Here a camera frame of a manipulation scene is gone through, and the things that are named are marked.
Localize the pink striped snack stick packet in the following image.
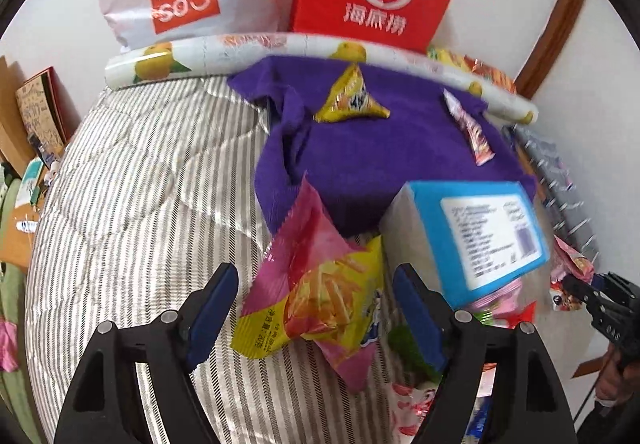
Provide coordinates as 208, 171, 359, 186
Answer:
442, 89, 496, 167

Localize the purple towel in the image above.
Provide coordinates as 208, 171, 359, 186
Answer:
227, 55, 538, 237

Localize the yellow triangular snack packet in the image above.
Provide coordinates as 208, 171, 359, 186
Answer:
313, 64, 391, 124

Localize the white floral snack packet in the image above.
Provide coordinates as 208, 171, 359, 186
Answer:
390, 381, 446, 440

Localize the red white snack packet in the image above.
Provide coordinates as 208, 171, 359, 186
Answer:
549, 234, 596, 312

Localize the pink yellow chip bag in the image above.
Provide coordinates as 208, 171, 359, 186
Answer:
231, 174, 386, 395

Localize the grey checked cloth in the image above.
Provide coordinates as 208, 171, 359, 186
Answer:
502, 124, 601, 265

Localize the wooden desk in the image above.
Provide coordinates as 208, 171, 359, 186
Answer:
0, 204, 46, 270

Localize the wooden door frame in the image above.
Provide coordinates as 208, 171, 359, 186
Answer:
515, 0, 593, 100

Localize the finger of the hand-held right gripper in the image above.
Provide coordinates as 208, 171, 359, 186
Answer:
562, 274, 601, 311

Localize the green cloth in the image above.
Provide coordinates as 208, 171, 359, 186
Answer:
0, 179, 41, 444

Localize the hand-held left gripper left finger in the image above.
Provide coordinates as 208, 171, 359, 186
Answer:
54, 262, 240, 444

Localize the orange snack packet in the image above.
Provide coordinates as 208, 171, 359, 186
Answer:
427, 45, 518, 95

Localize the blue snack packet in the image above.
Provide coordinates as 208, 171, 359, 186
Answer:
465, 396, 501, 444

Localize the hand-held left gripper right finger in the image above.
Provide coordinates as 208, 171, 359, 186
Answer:
392, 263, 581, 444

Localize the grey striped blanket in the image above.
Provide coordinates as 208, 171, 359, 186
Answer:
25, 74, 451, 444

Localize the patterned book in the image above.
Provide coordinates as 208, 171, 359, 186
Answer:
14, 66, 68, 165

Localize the person's right hand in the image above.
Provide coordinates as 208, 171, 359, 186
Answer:
596, 349, 632, 402

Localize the rolled fruit print mat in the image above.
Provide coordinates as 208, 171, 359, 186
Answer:
103, 33, 540, 125

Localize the blue tissue pack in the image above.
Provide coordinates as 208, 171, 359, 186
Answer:
378, 180, 551, 307

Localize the pink green snack packet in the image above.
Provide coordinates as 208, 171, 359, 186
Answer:
470, 281, 538, 325

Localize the brown cardboard box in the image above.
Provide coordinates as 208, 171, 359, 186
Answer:
0, 55, 38, 180

